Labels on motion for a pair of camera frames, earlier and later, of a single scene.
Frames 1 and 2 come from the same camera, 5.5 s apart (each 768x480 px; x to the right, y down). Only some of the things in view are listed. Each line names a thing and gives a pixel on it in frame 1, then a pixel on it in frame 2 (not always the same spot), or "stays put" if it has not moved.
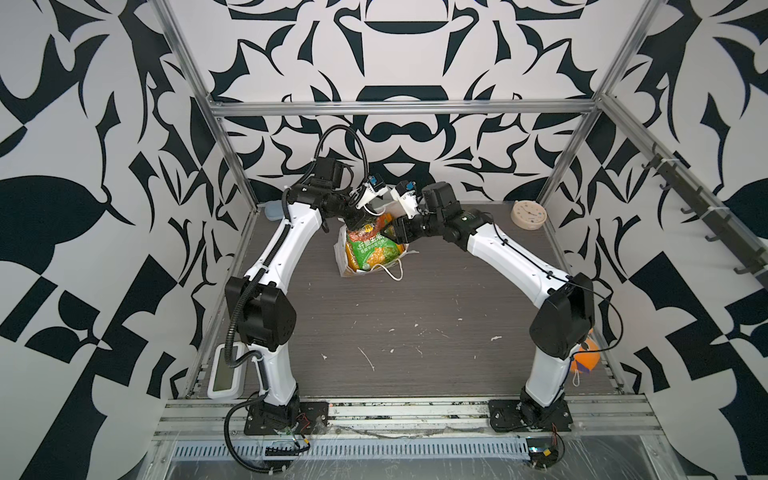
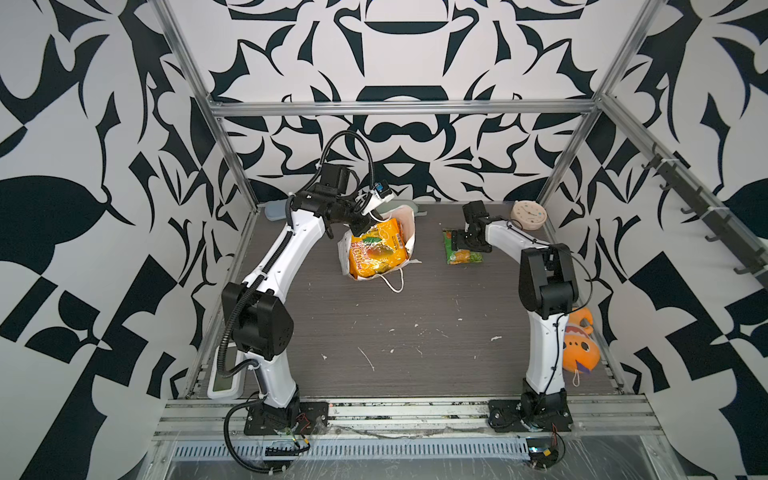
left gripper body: x=355 y=217 stays put
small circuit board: x=543 y=451 stays put
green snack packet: x=375 y=251 → x=458 y=256
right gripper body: x=414 y=229 → x=464 y=240
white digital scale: x=225 y=382 stays put
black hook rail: x=753 y=253 stays put
